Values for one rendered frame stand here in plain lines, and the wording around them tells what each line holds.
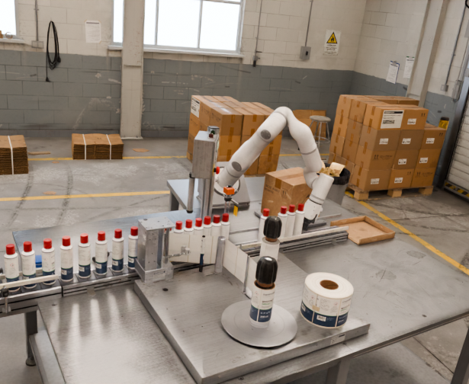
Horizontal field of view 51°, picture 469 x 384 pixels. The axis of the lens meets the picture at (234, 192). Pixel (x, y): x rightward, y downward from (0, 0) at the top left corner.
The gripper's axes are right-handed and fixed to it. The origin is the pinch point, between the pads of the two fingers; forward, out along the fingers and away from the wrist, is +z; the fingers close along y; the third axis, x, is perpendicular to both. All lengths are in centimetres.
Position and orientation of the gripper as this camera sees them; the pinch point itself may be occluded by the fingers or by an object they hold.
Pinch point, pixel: (303, 225)
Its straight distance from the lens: 282.2
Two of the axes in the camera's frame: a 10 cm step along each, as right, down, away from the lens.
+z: -3.9, 9.1, 1.6
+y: 5.0, 3.6, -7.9
